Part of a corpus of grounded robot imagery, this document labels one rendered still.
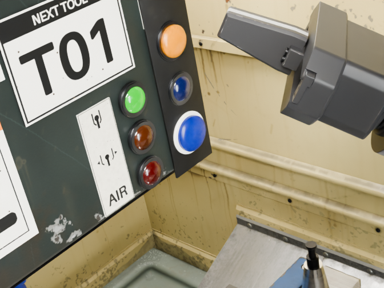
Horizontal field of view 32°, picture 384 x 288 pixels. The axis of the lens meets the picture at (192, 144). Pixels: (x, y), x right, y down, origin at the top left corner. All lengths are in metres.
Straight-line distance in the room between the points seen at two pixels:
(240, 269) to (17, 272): 1.27
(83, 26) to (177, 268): 1.63
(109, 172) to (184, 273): 1.54
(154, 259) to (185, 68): 1.60
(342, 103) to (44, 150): 0.20
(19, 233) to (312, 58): 0.22
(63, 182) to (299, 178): 1.13
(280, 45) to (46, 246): 0.22
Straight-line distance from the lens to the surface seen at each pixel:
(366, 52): 0.48
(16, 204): 0.45
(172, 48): 0.50
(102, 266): 2.02
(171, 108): 0.52
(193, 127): 0.53
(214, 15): 1.49
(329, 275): 1.04
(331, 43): 0.46
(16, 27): 0.42
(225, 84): 1.56
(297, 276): 1.03
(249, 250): 1.72
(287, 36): 0.48
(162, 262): 2.07
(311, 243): 0.92
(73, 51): 0.45
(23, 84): 0.43
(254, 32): 0.48
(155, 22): 0.49
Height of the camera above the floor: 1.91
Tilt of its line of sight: 29 degrees down
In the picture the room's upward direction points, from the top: 11 degrees counter-clockwise
